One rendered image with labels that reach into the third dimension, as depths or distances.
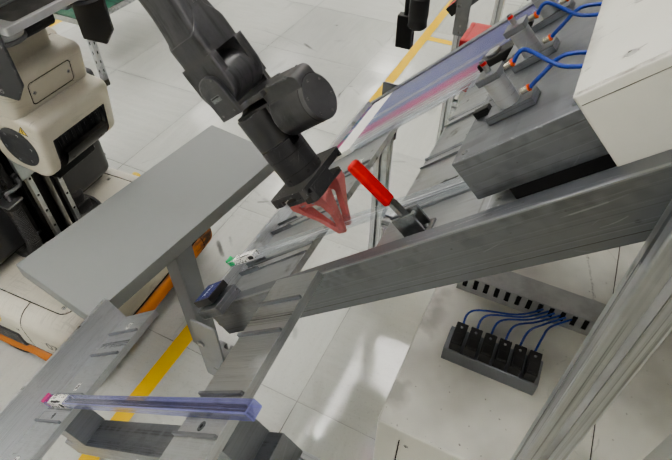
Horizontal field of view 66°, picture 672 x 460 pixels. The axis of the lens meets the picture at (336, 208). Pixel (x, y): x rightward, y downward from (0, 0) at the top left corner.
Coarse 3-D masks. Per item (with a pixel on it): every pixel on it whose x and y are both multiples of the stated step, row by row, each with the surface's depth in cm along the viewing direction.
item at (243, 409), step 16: (48, 400) 74; (64, 400) 70; (80, 400) 66; (96, 400) 62; (112, 400) 59; (128, 400) 56; (144, 400) 54; (160, 400) 51; (176, 400) 49; (192, 400) 47; (208, 400) 46; (224, 400) 44; (240, 400) 42; (256, 400) 41; (192, 416) 47; (208, 416) 45; (224, 416) 43; (240, 416) 41; (256, 416) 41
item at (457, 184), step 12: (456, 180) 59; (420, 192) 62; (432, 192) 60; (444, 192) 60; (408, 204) 63; (348, 216) 72; (360, 216) 69; (372, 216) 68; (324, 228) 74; (288, 240) 80; (300, 240) 78; (264, 252) 85; (228, 264) 92
